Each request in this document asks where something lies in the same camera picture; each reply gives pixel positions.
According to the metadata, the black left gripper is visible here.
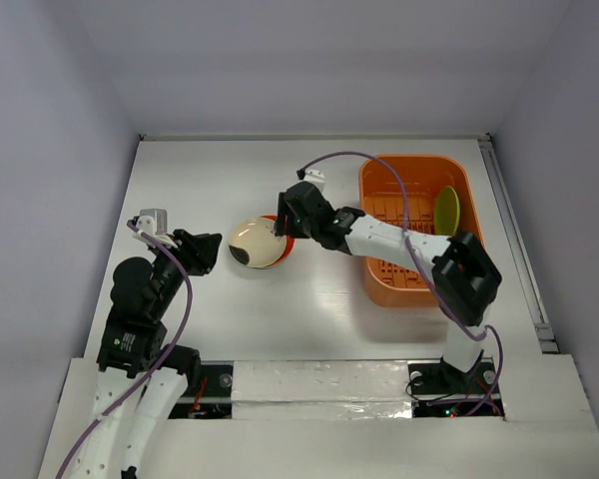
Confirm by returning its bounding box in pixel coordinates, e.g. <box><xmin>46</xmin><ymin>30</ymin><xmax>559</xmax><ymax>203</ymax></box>
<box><xmin>151</xmin><ymin>227</ymin><xmax>222</xmax><ymax>315</ymax></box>

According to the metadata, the orange plate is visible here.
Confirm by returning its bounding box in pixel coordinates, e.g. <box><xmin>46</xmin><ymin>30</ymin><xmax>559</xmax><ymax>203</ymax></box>
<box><xmin>261</xmin><ymin>215</ymin><xmax>295</xmax><ymax>268</ymax></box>

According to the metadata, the green plate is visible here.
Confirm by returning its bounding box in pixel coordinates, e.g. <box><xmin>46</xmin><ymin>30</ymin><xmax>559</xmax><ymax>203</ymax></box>
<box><xmin>433</xmin><ymin>186</ymin><xmax>460</xmax><ymax>237</ymax></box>

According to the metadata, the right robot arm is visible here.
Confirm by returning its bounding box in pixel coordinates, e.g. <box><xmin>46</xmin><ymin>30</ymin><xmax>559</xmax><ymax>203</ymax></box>
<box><xmin>275</xmin><ymin>181</ymin><xmax>502</xmax><ymax>392</ymax></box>

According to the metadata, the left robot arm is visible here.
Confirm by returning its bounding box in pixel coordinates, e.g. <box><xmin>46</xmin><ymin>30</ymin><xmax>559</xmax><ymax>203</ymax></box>
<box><xmin>56</xmin><ymin>216</ymin><xmax>222</xmax><ymax>478</ymax></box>

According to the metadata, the orange plastic dish rack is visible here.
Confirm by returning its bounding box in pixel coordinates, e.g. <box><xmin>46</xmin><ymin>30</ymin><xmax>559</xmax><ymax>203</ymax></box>
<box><xmin>358</xmin><ymin>155</ymin><xmax>482</xmax><ymax>307</ymax></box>

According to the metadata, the white front panel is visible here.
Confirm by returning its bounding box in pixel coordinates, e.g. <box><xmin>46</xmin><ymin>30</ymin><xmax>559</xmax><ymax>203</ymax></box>
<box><xmin>37</xmin><ymin>353</ymin><xmax>599</xmax><ymax>479</ymax></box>

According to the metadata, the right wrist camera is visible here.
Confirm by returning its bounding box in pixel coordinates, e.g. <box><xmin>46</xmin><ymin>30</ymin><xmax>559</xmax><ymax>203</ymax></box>
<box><xmin>297</xmin><ymin>169</ymin><xmax>325</xmax><ymax>193</ymax></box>

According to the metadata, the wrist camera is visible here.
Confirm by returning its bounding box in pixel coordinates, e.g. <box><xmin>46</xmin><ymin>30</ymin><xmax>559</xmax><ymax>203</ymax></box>
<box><xmin>297</xmin><ymin>169</ymin><xmax>325</xmax><ymax>193</ymax></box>
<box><xmin>127</xmin><ymin>209</ymin><xmax>174</xmax><ymax>246</ymax></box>

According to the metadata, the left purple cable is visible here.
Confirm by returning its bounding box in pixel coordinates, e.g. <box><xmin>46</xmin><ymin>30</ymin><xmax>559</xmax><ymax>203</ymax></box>
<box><xmin>52</xmin><ymin>222</ymin><xmax>197</xmax><ymax>479</ymax></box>

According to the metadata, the purple cable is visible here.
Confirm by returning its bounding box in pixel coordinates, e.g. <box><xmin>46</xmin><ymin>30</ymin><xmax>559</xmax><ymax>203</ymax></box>
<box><xmin>52</xmin><ymin>222</ymin><xmax>197</xmax><ymax>479</ymax></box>
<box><xmin>296</xmin><ymin>151</ymin><xmax>505</xmax><ymax>418</ymax></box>

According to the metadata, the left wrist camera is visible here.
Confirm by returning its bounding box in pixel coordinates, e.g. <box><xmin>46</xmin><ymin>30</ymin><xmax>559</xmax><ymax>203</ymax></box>
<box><xmin>127</xmin><ymin>209</ymin><xmax>174</xmax><ymax>246</ymax></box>

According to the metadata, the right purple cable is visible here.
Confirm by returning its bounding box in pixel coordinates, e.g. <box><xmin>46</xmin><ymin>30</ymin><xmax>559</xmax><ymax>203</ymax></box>
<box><xmin>296</xmin><ymin>151</ymin><xmax>505</xmax><ymax>418</ymax></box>

